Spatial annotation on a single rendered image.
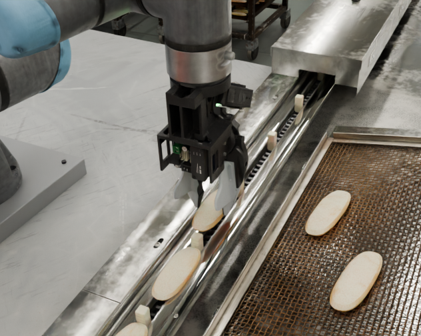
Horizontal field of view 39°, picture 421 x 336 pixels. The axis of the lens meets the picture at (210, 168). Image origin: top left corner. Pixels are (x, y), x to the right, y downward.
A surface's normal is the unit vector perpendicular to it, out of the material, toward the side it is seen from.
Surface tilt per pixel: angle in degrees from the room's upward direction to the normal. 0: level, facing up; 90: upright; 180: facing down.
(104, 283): 0
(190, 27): 90
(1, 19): 91
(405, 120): 0
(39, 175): 3
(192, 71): 91
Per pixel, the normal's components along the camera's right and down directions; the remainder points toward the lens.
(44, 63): 0.78, 0.27
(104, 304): -0.04, -0.82
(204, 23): 0.25, 0.55
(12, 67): 0.73, 0.05
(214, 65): 0.48, 0.49
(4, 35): -0.62, 0.47
